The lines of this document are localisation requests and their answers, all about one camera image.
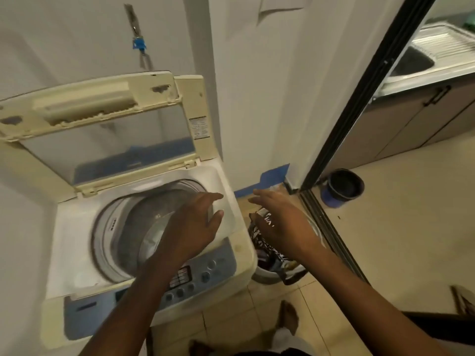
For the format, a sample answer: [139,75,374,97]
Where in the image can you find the person's right hand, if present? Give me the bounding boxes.
[248,189,324,262]

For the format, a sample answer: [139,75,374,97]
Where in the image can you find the person's left hand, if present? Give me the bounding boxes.
[157,193,225,273]

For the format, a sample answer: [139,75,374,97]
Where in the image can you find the person's right forearm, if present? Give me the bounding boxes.
[297,247,459,356]

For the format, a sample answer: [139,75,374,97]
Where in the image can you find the person's left forearm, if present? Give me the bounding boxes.
[79,255,186,356]

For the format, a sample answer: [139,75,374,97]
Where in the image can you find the black and white patterned garment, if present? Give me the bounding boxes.
[249,208,308,284]

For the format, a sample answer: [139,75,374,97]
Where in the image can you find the blue tape strip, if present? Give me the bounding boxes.
[234,164,291,199]

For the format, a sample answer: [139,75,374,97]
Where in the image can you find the white laundry basket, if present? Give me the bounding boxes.
[248,207,309,286]

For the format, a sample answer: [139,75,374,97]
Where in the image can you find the blue bucket with dark pot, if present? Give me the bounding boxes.
[320,168,365,209]

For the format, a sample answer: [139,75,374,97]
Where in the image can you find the white label sticker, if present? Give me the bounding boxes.
[188,115,209,140]

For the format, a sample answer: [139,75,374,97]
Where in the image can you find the person's right foot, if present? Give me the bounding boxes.
[276,300,300,336]

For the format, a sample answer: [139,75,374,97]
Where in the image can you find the white top-load washing machine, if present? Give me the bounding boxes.
[39,161,259,351]

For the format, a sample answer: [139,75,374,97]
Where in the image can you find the washing machine lid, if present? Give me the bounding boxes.
[0,71,218,203]

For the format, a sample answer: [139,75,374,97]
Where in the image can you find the brown kitchen cabinet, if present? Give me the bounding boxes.
[327,76,475,176]

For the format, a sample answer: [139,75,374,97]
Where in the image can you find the stainless steel sink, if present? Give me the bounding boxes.
[374,20,475,97]

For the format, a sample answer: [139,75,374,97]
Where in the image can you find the black sliding door frame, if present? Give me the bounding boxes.
[300,0,439,284]

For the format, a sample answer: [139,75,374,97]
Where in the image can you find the black cabinet handle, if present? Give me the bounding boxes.
[424,85,452,107]

